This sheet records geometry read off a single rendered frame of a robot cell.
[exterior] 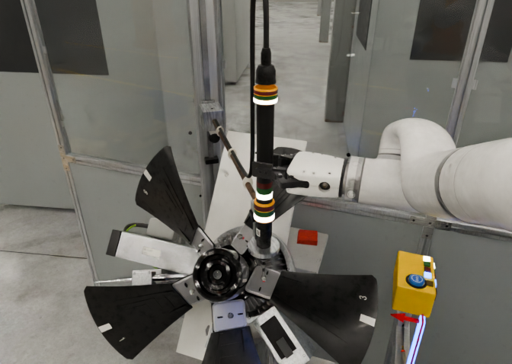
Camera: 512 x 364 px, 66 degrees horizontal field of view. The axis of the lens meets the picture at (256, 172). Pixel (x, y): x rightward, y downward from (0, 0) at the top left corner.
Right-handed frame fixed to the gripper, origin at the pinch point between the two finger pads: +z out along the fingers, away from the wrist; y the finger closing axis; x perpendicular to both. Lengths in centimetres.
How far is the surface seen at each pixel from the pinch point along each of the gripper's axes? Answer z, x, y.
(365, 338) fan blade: -24.2, -34.2, -5.4
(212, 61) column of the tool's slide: 37, 5, 58
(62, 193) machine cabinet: 213, -130, 141
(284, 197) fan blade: -1.6, -13.3, 10.4
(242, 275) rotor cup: 3.6, -26.2, -4.2
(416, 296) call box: -37, -44, 21
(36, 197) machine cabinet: 237, -136, 136
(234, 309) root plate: 5.8, -37.5, -4.3
